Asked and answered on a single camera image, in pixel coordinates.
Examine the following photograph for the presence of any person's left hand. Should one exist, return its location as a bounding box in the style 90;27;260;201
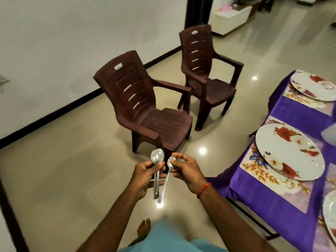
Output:
128;158;168;202

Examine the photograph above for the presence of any person's right hand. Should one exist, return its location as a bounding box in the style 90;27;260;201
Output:
169;152;210;195

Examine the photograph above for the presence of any steel spoon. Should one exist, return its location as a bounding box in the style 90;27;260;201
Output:
157;156;177;204
150;148;166;201
151;149;161;201

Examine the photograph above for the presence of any white floral plate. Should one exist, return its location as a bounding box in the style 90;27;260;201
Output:
255;123;326;182
290;71;336;102
322;189;336;245

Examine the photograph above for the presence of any person's left forearm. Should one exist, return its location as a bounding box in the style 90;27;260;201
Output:
76;189;145;252

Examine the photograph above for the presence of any person's right forearm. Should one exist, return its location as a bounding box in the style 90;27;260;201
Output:
198;185;279;252

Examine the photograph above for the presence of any person's left foot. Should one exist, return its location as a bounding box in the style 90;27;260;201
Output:
136;218;152;239

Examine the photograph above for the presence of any purple tablecloth table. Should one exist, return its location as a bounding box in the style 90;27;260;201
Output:
207;70;336;252

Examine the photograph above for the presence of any person's teal t-shirt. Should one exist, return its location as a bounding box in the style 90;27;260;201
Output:
118;223;229;252

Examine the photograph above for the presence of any red wrist thread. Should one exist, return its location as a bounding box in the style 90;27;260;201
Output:
196;182;213;200

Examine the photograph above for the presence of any brown plastic chair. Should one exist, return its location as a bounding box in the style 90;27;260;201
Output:
178;24;245;132
93;50;193;158

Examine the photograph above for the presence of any green plant in white pot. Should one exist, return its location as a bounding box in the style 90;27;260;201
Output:
320;122;336;147

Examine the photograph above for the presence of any white low cabinet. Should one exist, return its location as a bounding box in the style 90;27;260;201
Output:
210;0;253;36

